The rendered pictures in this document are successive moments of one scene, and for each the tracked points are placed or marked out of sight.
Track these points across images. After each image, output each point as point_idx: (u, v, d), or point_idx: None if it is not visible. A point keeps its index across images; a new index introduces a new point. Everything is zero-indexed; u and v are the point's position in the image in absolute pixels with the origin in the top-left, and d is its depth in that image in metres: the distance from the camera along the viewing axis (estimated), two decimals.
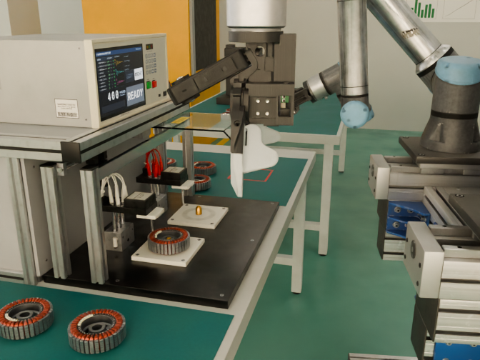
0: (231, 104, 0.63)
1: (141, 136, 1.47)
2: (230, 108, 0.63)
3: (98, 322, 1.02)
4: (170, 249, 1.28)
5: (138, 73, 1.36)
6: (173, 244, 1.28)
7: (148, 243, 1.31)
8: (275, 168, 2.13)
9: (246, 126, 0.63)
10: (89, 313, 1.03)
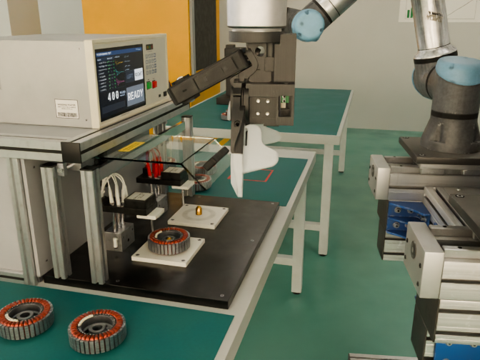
0: (231, 104, 0.63)
1: (78, 168, 1.16)
2: (230, 108, 0.63)
3: (98, 322, 1.02)
4: (170, 250, 1.28)
5: (138, 73, 1.36)
6: (173, 244, 1.28)
7: (148, 243, 1.31)
8: (275, 168, 2.13)
9: (246, 126, 0.63)
10: (89, 313, 1.03)
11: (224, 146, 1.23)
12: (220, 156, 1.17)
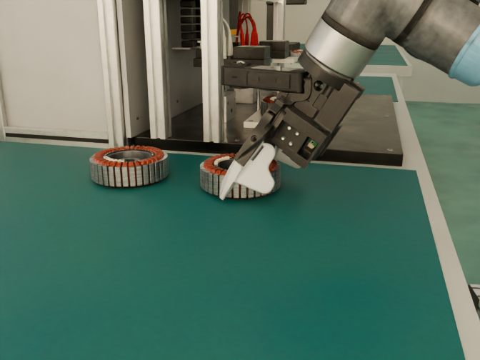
0: (263, 116, 0.61)
1: None
2: (261, 118, 0.62)
3: None
4: None
5: None
6: None
7: (263, 108, 1.00)
8: (360, 81, 1.82)
9: (264, 144, 0.62)
10: (223, 155, 0.72)
11: None
12: None
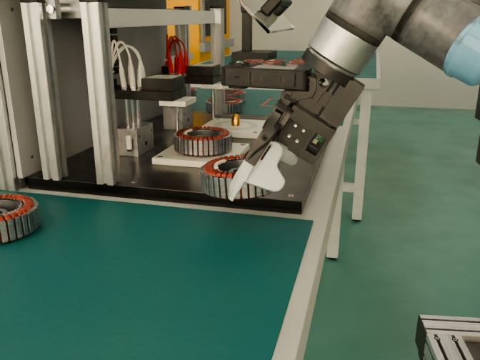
0: (270, 115, 0.62)
1: (78, 14, 0.79)
2: (267, 118, 0.62)
3: (237, 167, 0.71)
4: (206, 148, 0.91)
5: None
6: (211, 140, 0.91)
7: (175, 142, 0.94)
8: None
9: (271, 143, 0.63)
10: (219, 159, 0.72)
11: None
12: None
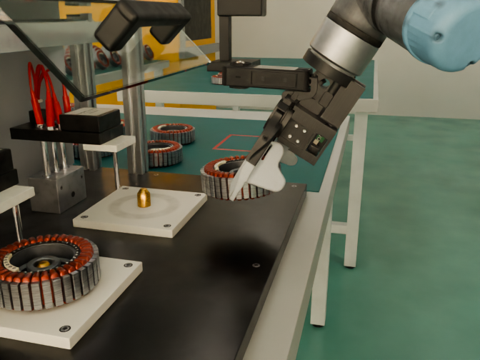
0: (271, 115, 0.62)
1: None
2: (268, 118, 0.62)
3: (237, 168, 0.71)
4: (78, 286, 0.49)
5: None
6: (84, 268, 0.49)
7: (1, 293, 0.47)
8: None
9: (273, 143, 0.63)
10: (219, 160, 0.72)
11: (177, 3, 0.42)
12: (154, 11, 0.36)
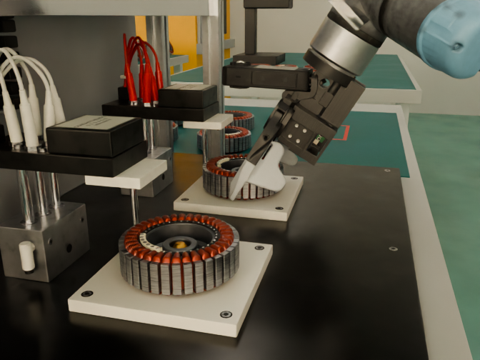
0: (271, 115, 0.62)
1: None
2: (268, 117, 0.62)
3: (240, 166, 0.71)
4: (227, 268, 0.44)
5: None
6: (233, 248, 0.44)
7: (148, 276, 0.42)
8: (351, 123, 1.27)
9: (273, 143, 0.63)
10: (222, 157, 0.71)
11: None
12: None
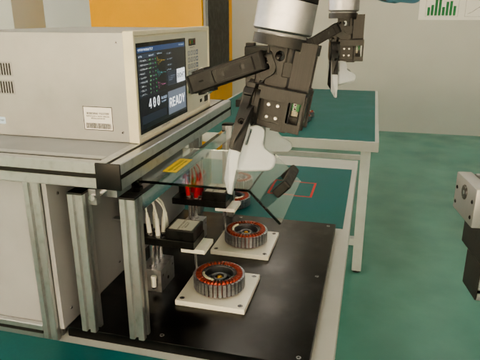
0: (241, 102, 0.63)
1: (113, 194, 0.92)
2: (239, 106, 0.63)
3: (244, 228, 1.32)
4: (240, 286, 1.05)
5: (180, 74, 1.12)
6: (242, 278, 1.06)
7: (208, 290, 1.04)
8: (318, 181, 1.88)
9: (251, 126, 0.63)
10: (235, 223, 1.33)
11: (293, 166, 0.99)
12: (292, 179, 0.93)
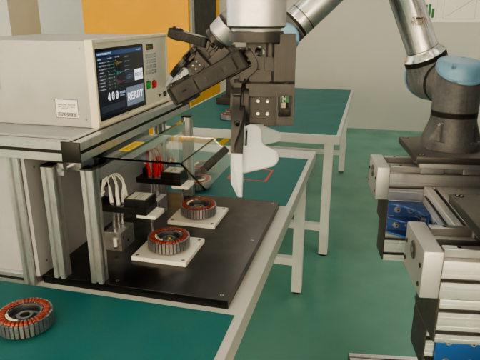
0: (231, 104, 0.63)
1: (78, 168, 1.16)
2: (230, 108, 0.63)
3: (198, 203, 1.56)
4: (184, 246, 1.30)
5: (138, 73, 1.36)
6: (186, 239, 1.30)
7: (158, 248, 1.28)
8: (275, 168, 2.13)
9: (246, 126, 0.63)
10: (190, 199, 1.57)
11: (224, 146, 1.23)
12: (220, 156, 1.17)
